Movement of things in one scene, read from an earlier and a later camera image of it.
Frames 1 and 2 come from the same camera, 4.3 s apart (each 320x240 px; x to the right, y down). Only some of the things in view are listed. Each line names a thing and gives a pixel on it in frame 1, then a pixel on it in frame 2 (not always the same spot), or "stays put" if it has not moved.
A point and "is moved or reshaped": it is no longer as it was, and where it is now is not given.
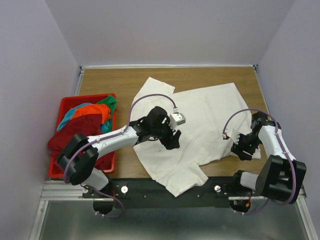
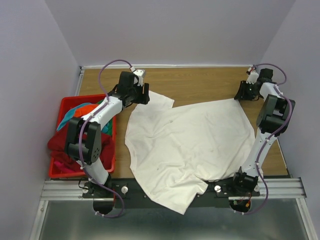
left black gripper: [171, 142] → [143, 98]
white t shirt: [208, 113] is moved or reshaped
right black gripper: [237, 149] → [240, 94]
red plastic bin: [66, 104] stays put
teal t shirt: [68, 116] stays put
